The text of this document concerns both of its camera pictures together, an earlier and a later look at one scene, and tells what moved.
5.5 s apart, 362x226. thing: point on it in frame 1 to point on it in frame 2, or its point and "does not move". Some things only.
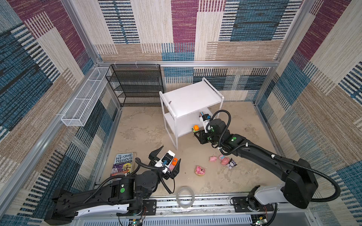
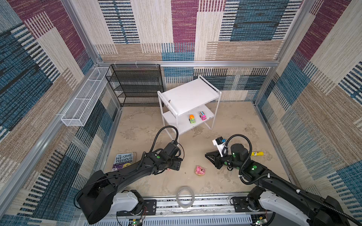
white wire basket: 76,114 does not move
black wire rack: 136,84 does not move
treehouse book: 122,165 does not move
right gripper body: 206,137 to 227,161
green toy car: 195,128 to 192,119
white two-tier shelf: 182,106 does not move
